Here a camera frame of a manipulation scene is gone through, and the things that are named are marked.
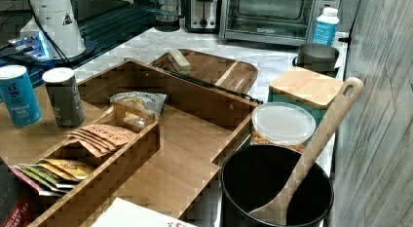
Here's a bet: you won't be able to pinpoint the chips snack bag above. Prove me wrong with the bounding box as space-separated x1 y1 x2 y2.
109 92 167 116

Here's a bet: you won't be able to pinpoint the dark grey pepper canister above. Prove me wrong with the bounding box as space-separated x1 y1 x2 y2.
42 67 86 129

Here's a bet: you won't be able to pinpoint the wooden spatula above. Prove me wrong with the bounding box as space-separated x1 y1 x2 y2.
248 77 363 226

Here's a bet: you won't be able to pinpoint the wooden divided tray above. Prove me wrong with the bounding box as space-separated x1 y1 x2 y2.
150 48 259 95

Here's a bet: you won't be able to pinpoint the red english breakfast tea box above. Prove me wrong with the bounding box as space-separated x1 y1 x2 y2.
0 160 40 227

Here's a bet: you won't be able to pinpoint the plastic container with white lid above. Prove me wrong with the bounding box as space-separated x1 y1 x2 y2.
250 102 316 153

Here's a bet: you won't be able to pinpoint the blue white bottle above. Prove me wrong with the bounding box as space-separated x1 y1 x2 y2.
312 7 340 46

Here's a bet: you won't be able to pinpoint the grey mug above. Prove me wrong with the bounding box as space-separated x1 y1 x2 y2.
292 43 340 73

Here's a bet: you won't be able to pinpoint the stainless toaster oven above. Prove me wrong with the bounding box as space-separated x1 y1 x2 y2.
219 0 341 46

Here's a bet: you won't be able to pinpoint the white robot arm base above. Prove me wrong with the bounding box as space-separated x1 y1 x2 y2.
20 0 87 62

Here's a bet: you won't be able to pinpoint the wooden organizer drawer box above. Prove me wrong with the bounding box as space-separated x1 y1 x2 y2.
30 59 256 227

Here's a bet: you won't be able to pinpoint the glass coffee maker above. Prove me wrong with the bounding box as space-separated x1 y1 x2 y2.
155 0 184 32

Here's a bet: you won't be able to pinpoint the black utensil pot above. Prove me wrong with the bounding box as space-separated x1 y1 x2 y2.
219 145 334 227

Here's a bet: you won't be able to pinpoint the teal canister with bamboo lid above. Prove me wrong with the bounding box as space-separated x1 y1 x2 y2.
268 66 343 126

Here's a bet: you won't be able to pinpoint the white paper box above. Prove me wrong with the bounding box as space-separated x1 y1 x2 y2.
92 198 196 227

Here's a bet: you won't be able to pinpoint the brown tea sachets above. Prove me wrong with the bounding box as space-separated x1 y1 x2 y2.
65 124 137 158

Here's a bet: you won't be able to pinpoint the black silver toaster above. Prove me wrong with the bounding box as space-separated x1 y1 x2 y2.
185 0 219 33

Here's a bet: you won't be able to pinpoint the blue salt canister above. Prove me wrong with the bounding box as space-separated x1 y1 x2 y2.
0 65 42 127

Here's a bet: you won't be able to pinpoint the yellow green tea sachets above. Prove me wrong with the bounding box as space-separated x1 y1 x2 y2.
11 159 94 196

